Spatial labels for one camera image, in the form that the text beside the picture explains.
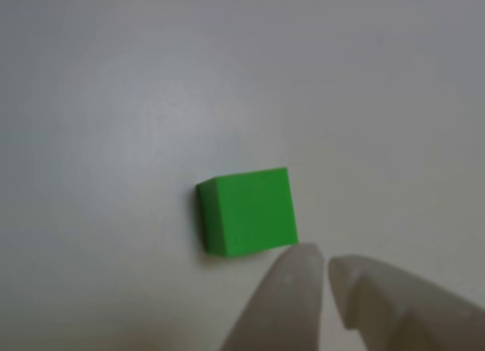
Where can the green cube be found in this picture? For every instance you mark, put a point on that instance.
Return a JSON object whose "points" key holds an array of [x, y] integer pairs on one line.
{"points": [[254, 210]]}

